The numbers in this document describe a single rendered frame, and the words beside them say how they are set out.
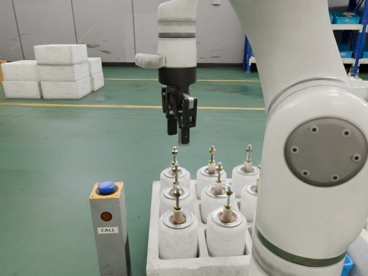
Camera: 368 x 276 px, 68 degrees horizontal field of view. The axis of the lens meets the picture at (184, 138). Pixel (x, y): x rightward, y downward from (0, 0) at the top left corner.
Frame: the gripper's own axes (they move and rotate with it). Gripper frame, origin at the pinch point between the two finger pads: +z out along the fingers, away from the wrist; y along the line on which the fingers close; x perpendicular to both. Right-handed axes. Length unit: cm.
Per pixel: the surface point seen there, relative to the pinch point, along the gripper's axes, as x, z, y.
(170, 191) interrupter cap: -2.3, 21.8, 12.3
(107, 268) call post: 17.2, 37.0, 6.8
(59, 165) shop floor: 30, 47, 97
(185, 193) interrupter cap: -6.0, 21.6, 9.5
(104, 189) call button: 15.6, 14.4, 7.8
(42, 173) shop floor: 38, 47, 91
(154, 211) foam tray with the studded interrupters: 1.8, 29.0, 14.9
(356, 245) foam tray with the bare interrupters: -45, 33, -15
